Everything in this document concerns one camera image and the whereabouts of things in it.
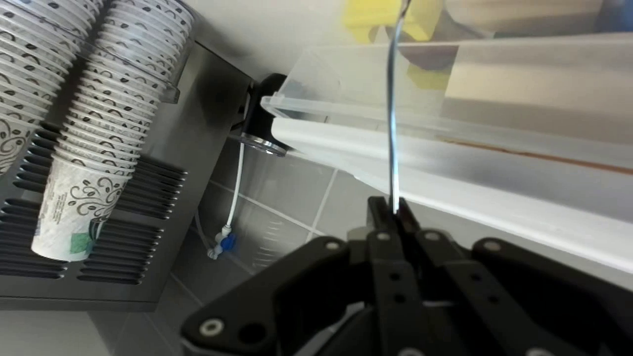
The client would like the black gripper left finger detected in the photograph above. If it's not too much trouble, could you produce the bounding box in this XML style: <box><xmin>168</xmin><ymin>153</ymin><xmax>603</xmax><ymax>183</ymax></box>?
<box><xmin>180</xmin><ymin>195</ymin><xmax>425</xmax><ymax>356</ymax></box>

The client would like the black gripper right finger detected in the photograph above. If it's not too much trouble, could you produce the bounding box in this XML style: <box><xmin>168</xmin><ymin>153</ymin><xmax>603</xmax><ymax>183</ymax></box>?
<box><xmin>396</xmin><ymin>197</ymin><xmax>633</xmax><ymax>356</ymax></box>

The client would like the silver spatula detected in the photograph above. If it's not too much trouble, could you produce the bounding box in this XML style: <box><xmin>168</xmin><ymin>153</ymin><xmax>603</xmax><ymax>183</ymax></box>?
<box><xmin>384</xmin><ymin>0</ymin><xmax>415</xmax><ymax>214</ymax></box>

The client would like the clear lidded plastic container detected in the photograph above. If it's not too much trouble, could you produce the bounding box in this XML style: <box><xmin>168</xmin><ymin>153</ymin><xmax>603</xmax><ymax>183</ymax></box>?
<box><xmin>259</xmin><ymin>28</ymin><xmax>633</xmax><ymax>293</ymax></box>

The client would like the thin white tube blue connector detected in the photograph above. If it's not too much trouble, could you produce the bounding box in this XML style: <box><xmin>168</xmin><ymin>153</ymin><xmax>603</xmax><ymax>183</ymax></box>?
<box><xmin>206</xmin><ymin>141</ymin><xmax>247</xmax><ymax>262</ymax></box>

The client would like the black vented appliance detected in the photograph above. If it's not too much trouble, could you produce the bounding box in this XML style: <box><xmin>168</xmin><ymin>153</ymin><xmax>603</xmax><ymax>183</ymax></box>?
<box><xmin>0</xmin><ymin>26</ymin><xmax>259</xmax><ymax>315</ymax></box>

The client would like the yellow sponge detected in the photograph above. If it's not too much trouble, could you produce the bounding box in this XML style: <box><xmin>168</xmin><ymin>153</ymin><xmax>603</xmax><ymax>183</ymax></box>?
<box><xmin>340</xmin><ymin>0</ymin><xmax>445</xmax><ymax>46</ymax></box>

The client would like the patterned paper cup stack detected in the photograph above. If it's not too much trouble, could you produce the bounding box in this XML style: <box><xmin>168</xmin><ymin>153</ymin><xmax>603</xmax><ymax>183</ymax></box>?
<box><xmin>30</xmin><ymin>0</ymin><xmax>198</xmax><ymax>266</ymax></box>
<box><xmin>0</xmin><ymin>0</ymin><xmax>109</xmax><ymax>179</ymax></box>

